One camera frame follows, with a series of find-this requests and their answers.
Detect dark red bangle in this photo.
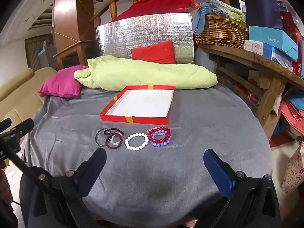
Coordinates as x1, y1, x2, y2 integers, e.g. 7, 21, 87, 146
105, 135, 122, 150

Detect magenta pillow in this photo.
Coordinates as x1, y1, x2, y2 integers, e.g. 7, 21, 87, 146
38, 65, 82, 98

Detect person's left hand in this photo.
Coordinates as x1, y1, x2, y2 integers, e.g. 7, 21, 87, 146
0, 170, 13, 203

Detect beige sofa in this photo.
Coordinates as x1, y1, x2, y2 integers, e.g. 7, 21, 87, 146
0, 67, 58, 130

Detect light green quilt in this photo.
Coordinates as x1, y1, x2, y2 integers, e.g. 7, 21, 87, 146
74, 55, 218, 92

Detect wooden bench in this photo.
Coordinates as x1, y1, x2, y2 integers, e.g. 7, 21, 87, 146
197, 43, 304, 140

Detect red shallow cardboard box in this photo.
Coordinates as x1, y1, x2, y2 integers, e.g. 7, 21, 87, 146
100, 85, 175, 126

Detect floral paper bag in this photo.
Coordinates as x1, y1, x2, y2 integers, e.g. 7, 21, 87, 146
281, 142, 304, 194

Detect blue cloth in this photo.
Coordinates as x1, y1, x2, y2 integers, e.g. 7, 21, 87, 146
192, 1, 230, 35

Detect curved wooden column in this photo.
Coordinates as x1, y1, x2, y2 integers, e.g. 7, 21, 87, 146
53, 0, 95, 51

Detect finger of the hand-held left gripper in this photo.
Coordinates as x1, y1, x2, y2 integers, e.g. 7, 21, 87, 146
0, 118, 12, 133
9, 118, 35, 139

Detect red paper bag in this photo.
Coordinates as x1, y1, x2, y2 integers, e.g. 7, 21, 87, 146
280, 11, 304, 78

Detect red pillow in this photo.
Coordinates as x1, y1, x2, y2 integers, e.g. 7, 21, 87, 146
131, 40, 176, 64

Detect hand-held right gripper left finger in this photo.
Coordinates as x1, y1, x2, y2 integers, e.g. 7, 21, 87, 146
38, 148, 106, 228

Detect red bead bracelet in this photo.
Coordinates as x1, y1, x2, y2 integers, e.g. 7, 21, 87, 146
147, 127, 172, 143

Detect wooden stair railing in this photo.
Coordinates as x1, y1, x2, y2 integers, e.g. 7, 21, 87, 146
93, 0, 257, 29

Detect navy blue bag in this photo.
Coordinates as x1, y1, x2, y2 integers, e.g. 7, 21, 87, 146
244, 0, 283, 30

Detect silver metal bangle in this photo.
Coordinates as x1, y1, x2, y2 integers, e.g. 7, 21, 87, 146
96, 128, 112, 147

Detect clear plastic bag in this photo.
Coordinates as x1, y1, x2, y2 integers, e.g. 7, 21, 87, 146
192, 0, 248, 27

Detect black hair tie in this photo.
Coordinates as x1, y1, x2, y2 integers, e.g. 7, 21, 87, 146
102, 127, 125, 137

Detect wicker basket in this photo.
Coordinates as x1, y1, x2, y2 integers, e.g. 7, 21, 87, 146
195, 14, 249, 50

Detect white bead bracelet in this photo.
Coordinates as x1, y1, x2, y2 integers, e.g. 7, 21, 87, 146
124, 133, 149, 151

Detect large red cushion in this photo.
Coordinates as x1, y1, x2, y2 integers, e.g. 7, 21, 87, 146
112, 0, 198, 22

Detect purple bead bracelet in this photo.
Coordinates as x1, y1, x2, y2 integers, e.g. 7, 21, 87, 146
150, 133, 172, 147

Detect light blue cardboard box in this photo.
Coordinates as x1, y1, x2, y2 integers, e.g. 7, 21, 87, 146
249, 26, 299, 62

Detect pink clear bead bracelet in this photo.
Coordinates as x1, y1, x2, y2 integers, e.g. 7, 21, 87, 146
146, 127, 167, 137

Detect wooden cabinet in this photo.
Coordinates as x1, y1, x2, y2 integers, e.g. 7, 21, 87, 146
53, 40, 98, 71

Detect white patterned box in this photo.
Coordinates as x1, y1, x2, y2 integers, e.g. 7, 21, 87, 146
244, 40, 295, 72

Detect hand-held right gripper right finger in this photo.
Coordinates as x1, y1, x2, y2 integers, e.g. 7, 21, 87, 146
197, 149, 282, 228

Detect silver foil insulated box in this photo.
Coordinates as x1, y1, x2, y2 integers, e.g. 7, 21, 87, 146
96, 12, 195, 65

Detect salmon pink bags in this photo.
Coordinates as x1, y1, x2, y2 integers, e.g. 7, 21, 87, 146
280, 99, 304, 136

